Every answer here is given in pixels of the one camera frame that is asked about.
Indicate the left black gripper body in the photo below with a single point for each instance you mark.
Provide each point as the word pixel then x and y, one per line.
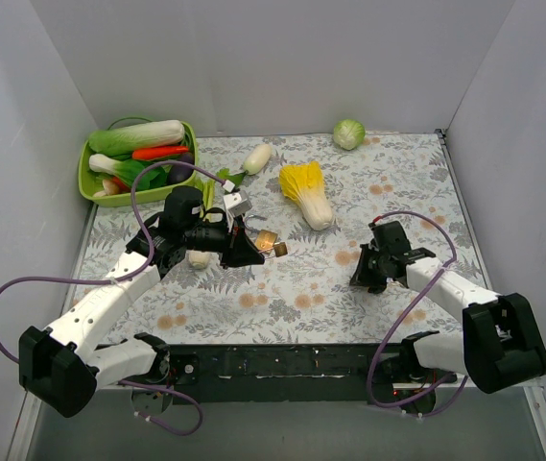
pixel 230 241

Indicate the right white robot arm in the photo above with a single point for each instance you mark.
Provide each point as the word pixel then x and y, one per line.
pixel 500 344

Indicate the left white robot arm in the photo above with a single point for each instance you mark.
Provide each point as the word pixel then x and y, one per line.
pixel 65 363

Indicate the small brass padlock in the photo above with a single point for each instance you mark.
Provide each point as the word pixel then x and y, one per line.
pixel 276 250

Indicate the yellow napa cabbage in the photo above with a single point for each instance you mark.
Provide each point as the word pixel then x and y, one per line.
pixel 303 184

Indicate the orange carrot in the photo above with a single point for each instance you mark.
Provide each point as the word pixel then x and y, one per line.
pixel 159 153

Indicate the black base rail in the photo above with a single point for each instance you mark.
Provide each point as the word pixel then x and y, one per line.
pixel 271 373

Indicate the purple eggplant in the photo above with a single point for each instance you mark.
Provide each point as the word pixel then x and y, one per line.
pixel 180 173

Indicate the celery stalk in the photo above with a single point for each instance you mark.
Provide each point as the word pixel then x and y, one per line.
pixel 200 260

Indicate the green bok choy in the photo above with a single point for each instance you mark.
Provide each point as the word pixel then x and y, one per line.
pixel 127 171

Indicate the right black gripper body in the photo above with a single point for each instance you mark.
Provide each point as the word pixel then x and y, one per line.
pixel 370 268

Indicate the large brass padlock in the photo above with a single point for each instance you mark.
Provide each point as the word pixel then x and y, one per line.
pixel 264 240

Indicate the white radish with leaves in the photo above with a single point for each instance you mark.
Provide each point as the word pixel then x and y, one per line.
pixel 252 165

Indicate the floral table mat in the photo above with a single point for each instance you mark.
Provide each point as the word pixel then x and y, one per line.
pixel 305 296

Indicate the round green cabbage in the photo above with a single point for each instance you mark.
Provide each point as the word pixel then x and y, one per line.
pixel 349 134

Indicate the napa cabbage in basket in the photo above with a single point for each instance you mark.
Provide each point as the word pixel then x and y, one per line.
pixel 120 141

